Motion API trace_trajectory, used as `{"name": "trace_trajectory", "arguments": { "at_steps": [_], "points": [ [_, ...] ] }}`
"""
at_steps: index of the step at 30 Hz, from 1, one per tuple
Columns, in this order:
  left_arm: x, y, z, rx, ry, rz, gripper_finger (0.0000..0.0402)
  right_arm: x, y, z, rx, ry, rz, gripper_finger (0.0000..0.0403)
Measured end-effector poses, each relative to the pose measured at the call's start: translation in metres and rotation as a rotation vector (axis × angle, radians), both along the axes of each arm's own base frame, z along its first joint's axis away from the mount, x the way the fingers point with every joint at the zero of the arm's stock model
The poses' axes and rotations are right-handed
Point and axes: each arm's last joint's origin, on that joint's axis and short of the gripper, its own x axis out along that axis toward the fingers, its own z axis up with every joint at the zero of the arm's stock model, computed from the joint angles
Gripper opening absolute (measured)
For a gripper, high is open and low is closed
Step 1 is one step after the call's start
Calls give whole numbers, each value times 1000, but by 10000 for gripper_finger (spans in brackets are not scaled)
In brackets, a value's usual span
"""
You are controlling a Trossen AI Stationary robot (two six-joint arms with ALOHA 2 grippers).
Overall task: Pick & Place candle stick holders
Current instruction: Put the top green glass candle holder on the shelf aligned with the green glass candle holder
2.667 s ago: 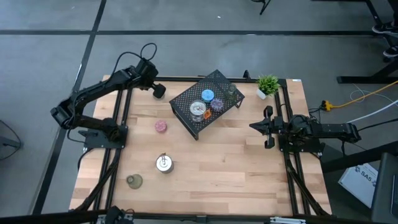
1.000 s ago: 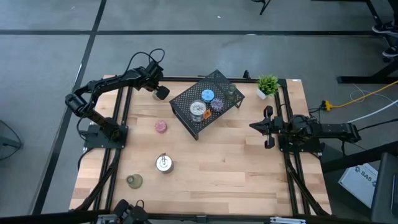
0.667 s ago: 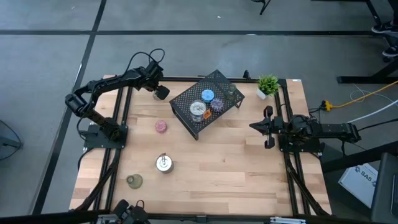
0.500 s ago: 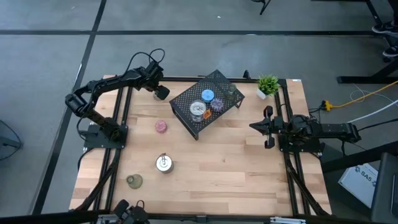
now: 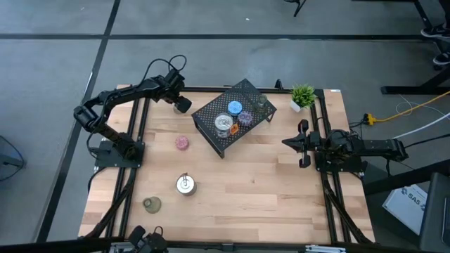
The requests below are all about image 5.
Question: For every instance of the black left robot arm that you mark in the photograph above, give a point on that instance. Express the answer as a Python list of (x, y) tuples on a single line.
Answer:
[(116, 95)]

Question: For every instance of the silver candle can orange tag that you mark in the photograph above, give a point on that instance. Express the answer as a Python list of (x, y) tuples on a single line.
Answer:
[(185, 185), (223, 123)]

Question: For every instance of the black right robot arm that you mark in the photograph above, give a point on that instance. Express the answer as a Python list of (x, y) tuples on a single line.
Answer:
[(379, 147)]

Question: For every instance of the clear glass cup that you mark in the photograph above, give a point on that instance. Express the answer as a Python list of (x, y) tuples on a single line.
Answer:
[(262, 102)]

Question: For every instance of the white cardboard box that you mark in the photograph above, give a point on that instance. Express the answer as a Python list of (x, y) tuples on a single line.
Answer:
[(404, 207)]

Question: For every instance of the black aluminium table frame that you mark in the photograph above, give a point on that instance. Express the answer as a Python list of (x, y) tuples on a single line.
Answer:
[(197, 89)]

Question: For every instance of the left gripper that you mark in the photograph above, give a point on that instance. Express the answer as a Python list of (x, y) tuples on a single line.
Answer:
[(177, 86)]

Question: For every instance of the silver metal bar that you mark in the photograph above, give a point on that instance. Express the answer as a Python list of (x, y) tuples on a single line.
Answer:
[(325, 249)]

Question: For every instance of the green plant white pot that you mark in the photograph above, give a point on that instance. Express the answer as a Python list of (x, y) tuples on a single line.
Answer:
[(303, 95)]

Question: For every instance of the black perforated metal shelf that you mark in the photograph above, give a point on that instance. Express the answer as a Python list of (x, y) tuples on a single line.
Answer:
[(211, 116)]

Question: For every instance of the blue patterned candle tin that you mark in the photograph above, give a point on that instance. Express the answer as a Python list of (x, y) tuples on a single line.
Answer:
[(235, 108)]

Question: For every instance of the person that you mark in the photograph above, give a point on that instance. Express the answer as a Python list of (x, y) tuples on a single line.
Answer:
[(436, 32)]

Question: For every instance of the orange power plug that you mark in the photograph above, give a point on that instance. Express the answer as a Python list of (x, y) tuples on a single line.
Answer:
[(369, 119)]

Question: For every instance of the black equipment case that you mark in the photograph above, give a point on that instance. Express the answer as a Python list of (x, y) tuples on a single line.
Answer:
[(436, 218)]

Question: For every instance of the black chair base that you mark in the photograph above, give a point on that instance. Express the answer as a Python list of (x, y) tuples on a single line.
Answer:
[(299, 8)]

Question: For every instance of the black floor bar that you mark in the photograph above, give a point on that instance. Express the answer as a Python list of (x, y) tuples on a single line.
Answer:
[(404, 177)]

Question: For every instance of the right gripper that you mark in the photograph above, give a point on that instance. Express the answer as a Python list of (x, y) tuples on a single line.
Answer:
[(311, 144)]

